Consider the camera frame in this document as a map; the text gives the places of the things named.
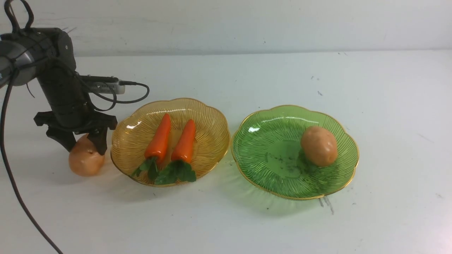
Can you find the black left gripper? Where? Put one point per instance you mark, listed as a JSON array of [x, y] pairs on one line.
[[71, 110]]

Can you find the brown plastic potato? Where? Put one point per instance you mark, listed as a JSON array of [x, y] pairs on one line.
[[84, 159], [319, 146]]

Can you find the orange plastic carrot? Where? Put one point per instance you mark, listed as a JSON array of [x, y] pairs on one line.
[[156, 150], [180, 169]]

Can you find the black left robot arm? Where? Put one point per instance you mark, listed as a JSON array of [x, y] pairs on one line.
[[47, 54]]

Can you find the amber glass plate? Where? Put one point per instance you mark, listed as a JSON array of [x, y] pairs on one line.
[[132, 136]]

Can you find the green glass plate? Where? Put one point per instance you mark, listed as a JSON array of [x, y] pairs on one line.
[[267, 150]]

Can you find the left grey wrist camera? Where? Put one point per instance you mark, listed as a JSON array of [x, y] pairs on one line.
[[104, 85]]

